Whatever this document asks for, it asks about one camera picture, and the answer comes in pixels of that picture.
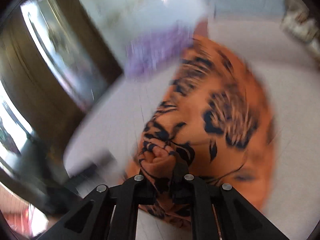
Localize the purple floral cloth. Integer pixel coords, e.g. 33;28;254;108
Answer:
124;22;193;78

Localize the dark wooden glass door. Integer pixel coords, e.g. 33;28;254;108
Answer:
1;0;122;215

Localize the beige floral crumpled blanket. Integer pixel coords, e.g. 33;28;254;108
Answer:
280;0;319;63

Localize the orange black floral blouse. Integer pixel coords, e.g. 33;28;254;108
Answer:
126;35;275;229

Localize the pink quilted bed cover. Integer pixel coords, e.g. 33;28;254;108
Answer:
63;60;319;239

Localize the pink quilted bolster roll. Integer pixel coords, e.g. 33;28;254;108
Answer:
194;17;319;70

